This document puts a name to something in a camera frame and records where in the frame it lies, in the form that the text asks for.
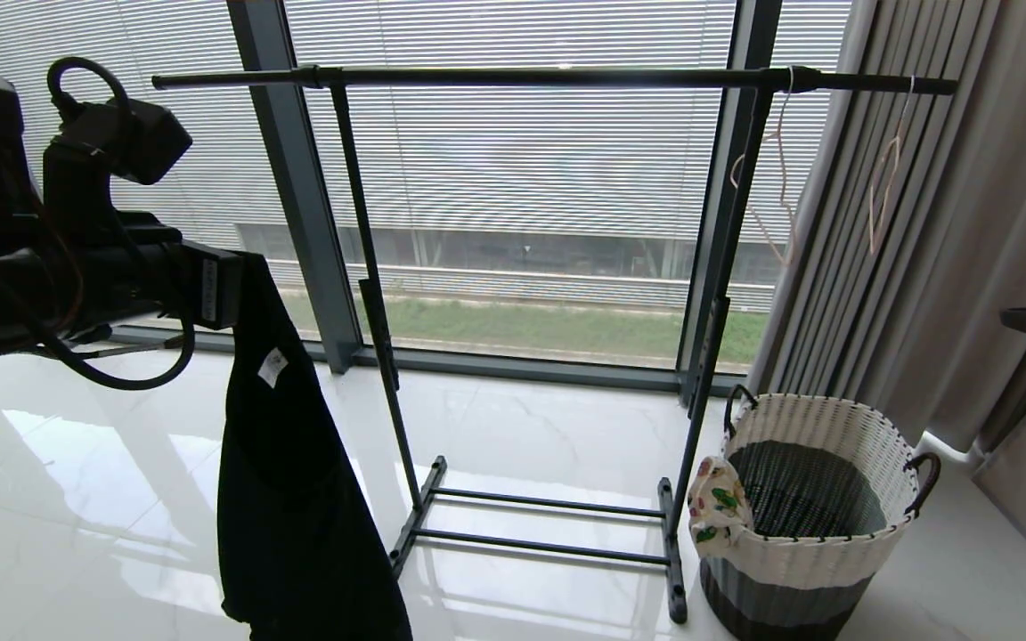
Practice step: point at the white laundry basket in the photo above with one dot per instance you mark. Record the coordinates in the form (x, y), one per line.
(816, 552)

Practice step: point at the beige curtain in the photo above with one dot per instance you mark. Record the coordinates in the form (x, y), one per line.
(967, 223)

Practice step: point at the pink clothes hanger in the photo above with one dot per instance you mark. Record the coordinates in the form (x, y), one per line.
(781, 160)
(898, 142)

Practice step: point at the black clothes rack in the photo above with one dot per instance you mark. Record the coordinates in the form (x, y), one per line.
(522, 77)

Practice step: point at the window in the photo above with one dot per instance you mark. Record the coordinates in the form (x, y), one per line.
(299, 178)

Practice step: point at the black garment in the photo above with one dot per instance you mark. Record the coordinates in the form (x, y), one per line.
(299, 499)

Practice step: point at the cream printed garment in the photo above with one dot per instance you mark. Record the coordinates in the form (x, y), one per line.
(718, 507)

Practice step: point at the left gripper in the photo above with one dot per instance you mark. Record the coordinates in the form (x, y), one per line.
(166, 280)

